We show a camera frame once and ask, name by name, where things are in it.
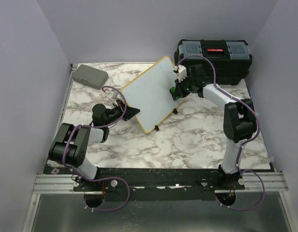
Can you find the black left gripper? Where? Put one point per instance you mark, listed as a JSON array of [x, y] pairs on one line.
[[130, 112]]

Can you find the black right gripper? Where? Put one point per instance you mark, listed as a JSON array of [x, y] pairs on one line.
[[178, 92]]

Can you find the yellow framed whiteboard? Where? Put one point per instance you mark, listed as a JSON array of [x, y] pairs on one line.
[[150, 92]]

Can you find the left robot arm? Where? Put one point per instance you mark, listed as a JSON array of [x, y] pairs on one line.
[[70, 143]]

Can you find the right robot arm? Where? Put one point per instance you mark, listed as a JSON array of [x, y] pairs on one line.
[[239, 123]]

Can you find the black plastic toolbox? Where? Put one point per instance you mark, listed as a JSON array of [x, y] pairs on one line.
[[231, 59]]

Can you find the grey plastic case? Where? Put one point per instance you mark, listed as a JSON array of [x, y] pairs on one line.
[[90, 77]]

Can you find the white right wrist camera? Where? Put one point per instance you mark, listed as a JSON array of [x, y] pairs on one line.
[[181, 72]]

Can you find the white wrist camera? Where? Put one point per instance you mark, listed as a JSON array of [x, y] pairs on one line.
[[181, 72], [112, 95]]

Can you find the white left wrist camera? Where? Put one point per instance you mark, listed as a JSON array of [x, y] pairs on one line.
[[112, 95]]

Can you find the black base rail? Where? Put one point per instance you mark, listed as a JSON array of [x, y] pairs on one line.
[[132, 184]]

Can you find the aluminium frame rail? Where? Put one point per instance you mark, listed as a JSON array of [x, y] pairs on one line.
[[42, 183]]

